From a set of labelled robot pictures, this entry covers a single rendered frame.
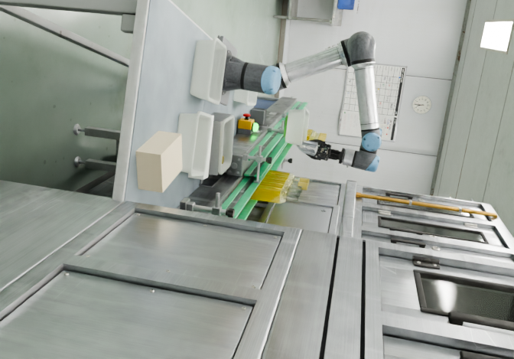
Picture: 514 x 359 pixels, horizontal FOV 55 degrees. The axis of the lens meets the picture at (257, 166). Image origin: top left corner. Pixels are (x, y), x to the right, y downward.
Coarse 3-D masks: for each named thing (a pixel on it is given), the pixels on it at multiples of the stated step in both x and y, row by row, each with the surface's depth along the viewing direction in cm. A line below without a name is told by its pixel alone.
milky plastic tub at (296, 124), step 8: (288, 112) 215; (296, 112) 214; (304, 112) 212; (288, 120) 215; (296, 120) 214; (304, 120) 233; (288, 128) 215; (296, 128) 214; (304, 128) 233; (288, 136) 215; (296, 136) 214; (304, 136) 233; (296, 144) 215
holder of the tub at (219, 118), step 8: (216, 120) 193; (216, 128) 193; (216, 136) 194; (216, 144) 195; (216, 152) 196; (216, 160) 197; (216, 168) 198; (208, 176) 212; (216, 176) 213; (200, 184) 201; (208, 184) 202
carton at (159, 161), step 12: (156, 132) 151; (168, 132) 151; (144, 144) 143; (156, 144) 143; (168, 144) 143; (180, 144) 151; (144, 156) 138; (156, 156) 137; (168, 156) 143; (180, 156) 152; (144, 168) 140; (156, 168) 139; (168, 168) 144; (180, 168) 154; (144, 180) 142; (156, 180) 141; (168, 180) 145
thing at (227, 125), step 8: (224, 120) 194; (232, 120) 207; (224, 128) 209; (232, 128) 208; (224, 136) 210; (232, 136) 209; (224, 144) 211; (232, 144) 210; (224, 152) 212; (232, 152) 212; (224, 160) 213; (224, 168) 204
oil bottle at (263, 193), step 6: (264, 186) 217; (258, 192) 214; (264, 192) 214; (270, 192) 213; (276, 192) 213; (282, 192) 213; (252, 198) 216; (258, 198) 215; (264, 198) 215; (270, 198) 214; (276, 198) 213; (282, 198) 213
